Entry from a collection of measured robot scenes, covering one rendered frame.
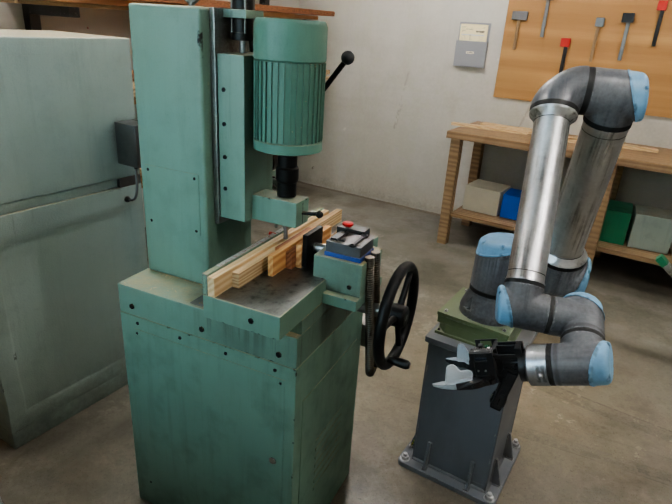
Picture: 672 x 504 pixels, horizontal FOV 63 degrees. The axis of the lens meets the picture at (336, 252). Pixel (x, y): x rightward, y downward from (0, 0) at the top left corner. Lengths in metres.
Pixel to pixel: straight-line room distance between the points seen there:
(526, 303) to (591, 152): 0.47
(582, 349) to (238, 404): 0.87
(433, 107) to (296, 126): 3.49
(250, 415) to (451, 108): 3.60
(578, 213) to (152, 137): 1.18
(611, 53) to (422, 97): 1.43
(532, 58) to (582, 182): 2.94
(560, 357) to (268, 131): 0.83
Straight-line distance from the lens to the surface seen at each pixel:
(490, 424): 1.98
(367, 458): 2.21
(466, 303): 1.88
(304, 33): 1.32
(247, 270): 1.35
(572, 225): 1.70
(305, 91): 1.34
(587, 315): 1.32
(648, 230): 4.09
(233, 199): 1.48
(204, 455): 1.76
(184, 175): 1.50
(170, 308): 1.54
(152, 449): 1.91
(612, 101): 1.51
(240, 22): 1.45
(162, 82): 1.50
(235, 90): 1.41
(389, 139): 4.98
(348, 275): 1.37
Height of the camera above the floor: 1.50
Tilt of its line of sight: 23 degrees down
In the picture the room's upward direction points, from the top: 4 degrees clockwise
